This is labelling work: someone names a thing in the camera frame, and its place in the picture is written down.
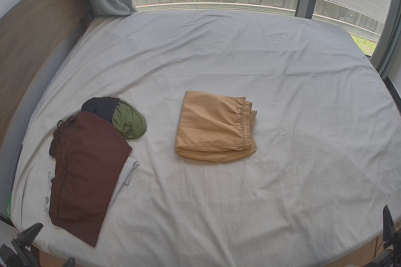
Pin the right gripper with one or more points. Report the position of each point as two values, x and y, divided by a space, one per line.
388 259

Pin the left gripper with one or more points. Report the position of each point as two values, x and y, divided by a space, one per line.
18 258

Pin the bed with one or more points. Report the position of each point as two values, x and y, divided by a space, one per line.
200 49

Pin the small green object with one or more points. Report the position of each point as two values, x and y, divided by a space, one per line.
8 206

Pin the dark brown shorts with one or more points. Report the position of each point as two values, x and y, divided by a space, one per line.
84 165

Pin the pale grey garment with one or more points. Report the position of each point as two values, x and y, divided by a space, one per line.
127 170

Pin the black garment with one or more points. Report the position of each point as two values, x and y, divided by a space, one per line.
98 107

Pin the olive green garment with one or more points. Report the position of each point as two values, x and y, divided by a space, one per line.
130 121

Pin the tan shorts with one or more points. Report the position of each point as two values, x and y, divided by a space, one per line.
210 125

